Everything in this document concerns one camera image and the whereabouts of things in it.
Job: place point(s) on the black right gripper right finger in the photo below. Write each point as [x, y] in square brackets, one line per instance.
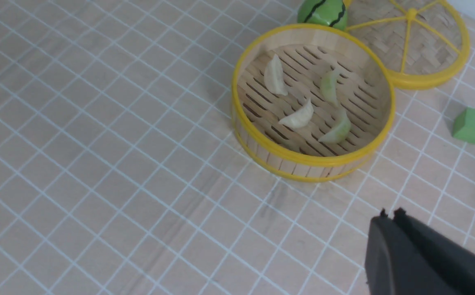
[452, 262]

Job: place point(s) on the bamboo steamer lid yellow rim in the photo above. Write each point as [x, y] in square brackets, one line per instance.
[422, 43]

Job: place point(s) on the green cube block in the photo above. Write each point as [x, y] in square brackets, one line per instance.
[464, 126]

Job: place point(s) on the bamboo steamer tray yellow rim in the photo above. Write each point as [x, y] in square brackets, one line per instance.
[307, 52]

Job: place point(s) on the green toy watermelon ball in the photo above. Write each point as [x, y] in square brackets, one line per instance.
[329, 13]

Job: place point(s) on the pale white dumpling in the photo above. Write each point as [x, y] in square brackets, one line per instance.
[300, 118]

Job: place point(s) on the checkered beige tablecloth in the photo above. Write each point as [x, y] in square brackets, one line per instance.
[120, 172]

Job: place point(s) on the greenish dumpling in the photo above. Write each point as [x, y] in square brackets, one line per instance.
[328, 87]

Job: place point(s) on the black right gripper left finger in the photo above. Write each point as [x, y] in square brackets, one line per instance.
[394, 265]

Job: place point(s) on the light green dumpling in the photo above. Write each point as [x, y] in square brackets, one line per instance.
[339, 132]

